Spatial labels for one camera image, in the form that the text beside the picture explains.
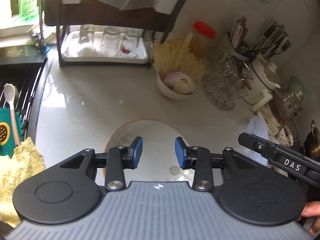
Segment red-lidded plastic jar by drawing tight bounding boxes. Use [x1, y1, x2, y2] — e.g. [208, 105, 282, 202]
[188, 21, 217, 58]

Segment white bowl holding garlic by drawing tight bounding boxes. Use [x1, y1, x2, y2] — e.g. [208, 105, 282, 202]
[156, 72, 197, 101]

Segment roll-up sink drying rack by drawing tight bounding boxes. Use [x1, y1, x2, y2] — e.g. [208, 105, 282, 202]
[0, 62, 42, 141]

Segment glass electric kettle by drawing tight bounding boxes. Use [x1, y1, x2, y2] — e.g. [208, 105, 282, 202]
[254, 76, 305, 136]

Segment patterned ceramic cup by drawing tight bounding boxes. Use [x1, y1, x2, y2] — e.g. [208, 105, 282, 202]
[277, 126, 295, 148]

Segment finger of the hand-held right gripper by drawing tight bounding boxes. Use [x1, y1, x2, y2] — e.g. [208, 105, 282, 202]
[237, 132, 280, 164]

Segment person's right hand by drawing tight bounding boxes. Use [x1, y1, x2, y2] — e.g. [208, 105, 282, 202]
[300, 201, 320, 236]

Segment white long-handled spoon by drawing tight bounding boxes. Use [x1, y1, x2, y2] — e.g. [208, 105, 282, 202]
[3, 83, 22, 147]

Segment white drip tray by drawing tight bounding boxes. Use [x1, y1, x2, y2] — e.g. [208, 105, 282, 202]
[61, 31, 148, 63]

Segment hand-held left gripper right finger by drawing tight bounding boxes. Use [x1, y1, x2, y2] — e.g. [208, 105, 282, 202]
[175, 137, 258, 192]

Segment chopstick holder with chopsticks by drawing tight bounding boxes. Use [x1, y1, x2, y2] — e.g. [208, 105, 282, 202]
[226, 16, 253, 61]

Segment black kitchen sink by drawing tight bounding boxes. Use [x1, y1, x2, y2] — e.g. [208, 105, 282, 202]
[0, 45, 48, 100]

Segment brass pot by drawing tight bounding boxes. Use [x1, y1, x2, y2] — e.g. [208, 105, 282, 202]
[303, 119, 320, 161]

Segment clear drinking glass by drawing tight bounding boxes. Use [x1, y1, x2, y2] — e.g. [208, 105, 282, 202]
[100, 26, 121, 58]
[120, 28, 143, 56]
[77, 24, 97, 57]

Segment large white leaf-print deep plate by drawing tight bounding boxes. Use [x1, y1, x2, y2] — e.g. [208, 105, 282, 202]
[103, 119, 191, 183]

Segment white electric cooking pot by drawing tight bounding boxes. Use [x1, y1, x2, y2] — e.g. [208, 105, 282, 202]
[241, 54, 282, 111]

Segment teal sunflower mat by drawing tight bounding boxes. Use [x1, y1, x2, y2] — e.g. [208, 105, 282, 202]
[0, 107, 30, 158]

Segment wall rail with hanging utensils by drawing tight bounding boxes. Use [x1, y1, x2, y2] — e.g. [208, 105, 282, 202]
[249, 23, 292, 58]

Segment wire basket of glass cups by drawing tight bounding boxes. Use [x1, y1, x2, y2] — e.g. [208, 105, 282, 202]
[202, 53, 251, 111]

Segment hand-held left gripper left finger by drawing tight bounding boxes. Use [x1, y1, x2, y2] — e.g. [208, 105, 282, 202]
[60, 137, 143, 192]

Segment yellow dish cloth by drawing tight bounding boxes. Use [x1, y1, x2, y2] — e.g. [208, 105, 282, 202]
[0, 137, 46, 227]

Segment dark metal dish rack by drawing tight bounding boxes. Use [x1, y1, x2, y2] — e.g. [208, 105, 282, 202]
[43, 0, 198, 68]

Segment garlic and onion pieces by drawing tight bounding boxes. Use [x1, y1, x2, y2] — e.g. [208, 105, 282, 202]
[163, 71, 196, 96]

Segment slim chrome faucet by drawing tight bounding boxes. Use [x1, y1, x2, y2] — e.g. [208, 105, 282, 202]
[0, 0, 50, 53]

